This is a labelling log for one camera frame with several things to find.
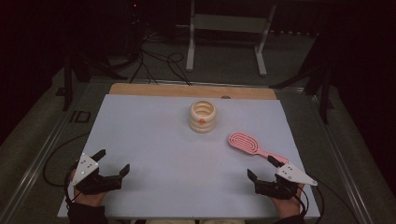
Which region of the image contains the tangle of black cables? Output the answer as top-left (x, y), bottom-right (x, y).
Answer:
top-left (129, 31), bottom-right (192, 87)

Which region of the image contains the aluminium rail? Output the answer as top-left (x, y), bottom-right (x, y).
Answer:
top-left (306, 91), bottom-right (376, 224)
top-left (0, 78), bottom-right (94, 224)

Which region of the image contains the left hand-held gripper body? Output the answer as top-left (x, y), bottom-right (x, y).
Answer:
top-left (72, 152), bottom-right (122, 195)

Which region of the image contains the pink hairbrush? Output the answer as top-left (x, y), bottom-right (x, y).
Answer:
top-left (227, 132), bottom-right (289, 165)

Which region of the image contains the hand-held gripper black cable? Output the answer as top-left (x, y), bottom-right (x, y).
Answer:
top-left (63, 161), bottom-right (82, 207)
top-left (292, 176), bottom-right (359, 224)

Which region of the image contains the white metal stand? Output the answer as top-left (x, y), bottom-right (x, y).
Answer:
top-left (185, 0), bottom-right (277, 77)

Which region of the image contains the person's right hand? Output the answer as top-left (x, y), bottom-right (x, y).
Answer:
top-left (270, 183), bottom-right (305, 219)

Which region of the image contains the black metal stand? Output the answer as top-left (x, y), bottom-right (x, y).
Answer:
top-left (62, 52), bottom-right (129, 112)
top-left (269, 31), bottom-right (334, 125)

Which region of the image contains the thin black cable loop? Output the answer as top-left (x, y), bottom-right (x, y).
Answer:
top-left (42, 132), bottom-right (92, 189)

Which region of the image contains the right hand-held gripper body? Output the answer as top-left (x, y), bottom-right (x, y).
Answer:
top-left (255, 161), bottom-right (318, 201)

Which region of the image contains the person's left hand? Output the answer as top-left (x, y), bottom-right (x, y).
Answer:
top-left (68, 169), bottom-right (108, 208)

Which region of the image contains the left hand-held gripper black cable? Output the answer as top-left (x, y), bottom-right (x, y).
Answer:
top-left (63, 161), bottom-right (82, 207)

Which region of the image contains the cream ribbed cup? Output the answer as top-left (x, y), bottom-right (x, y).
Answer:
top-left (189, 99), bottom-right (218, 134)

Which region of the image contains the right hand-held gripper black cable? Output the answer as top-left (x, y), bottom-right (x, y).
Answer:
top-left (292, 176), bottom-right (359, 224)

